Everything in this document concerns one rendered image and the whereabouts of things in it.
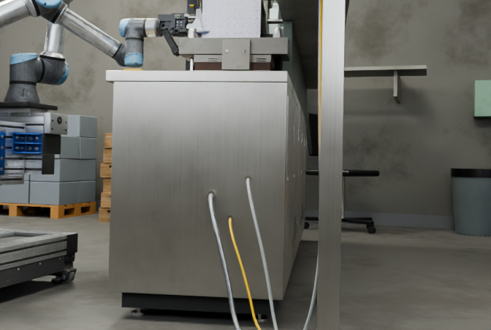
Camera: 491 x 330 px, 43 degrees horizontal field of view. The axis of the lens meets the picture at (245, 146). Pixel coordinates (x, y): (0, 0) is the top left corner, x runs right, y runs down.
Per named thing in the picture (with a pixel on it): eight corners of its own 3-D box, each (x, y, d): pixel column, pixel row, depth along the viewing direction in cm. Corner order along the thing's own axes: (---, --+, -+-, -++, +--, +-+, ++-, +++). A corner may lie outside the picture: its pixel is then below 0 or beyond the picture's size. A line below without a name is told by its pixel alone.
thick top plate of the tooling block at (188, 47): (188, 60, 243) (188, 45, 243) (289, 60, 238) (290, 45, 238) (178, 53, 227) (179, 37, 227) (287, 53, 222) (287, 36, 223)
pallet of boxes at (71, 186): (96, 213, 653) (98, 117, 656) (58, 218, 588) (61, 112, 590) (14, 209, 683) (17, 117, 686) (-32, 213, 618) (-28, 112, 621)
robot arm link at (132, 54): (138, 69, 258) (139, 43, 259) (145, 66, 248) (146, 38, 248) (120, 67, 255) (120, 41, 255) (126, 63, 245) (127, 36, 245)
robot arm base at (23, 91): (-3, 102, 275) (-2, 79, 275) (19, 105, 289) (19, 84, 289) (25, 101, 270) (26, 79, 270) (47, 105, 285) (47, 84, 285)
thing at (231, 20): (201, 50, 247) (202, 4, 247) (259, 50, 244) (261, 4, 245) (201, 50, 246) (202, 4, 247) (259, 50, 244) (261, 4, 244)
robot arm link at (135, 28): (123, 41, 255) (124, 20, 255) (150, 41, 254) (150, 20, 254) (118, 37, 247) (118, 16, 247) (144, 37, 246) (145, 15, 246)
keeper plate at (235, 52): (222, 70, 225) (223, 40, 225) (250, 70, 224) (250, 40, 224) (221, 68, 223) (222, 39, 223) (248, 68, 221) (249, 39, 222)
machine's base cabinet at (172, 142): (220, 236, 472) (223, 124, 474) (305, 240, 464) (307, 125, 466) (104, 319, 222) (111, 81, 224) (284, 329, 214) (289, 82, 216)
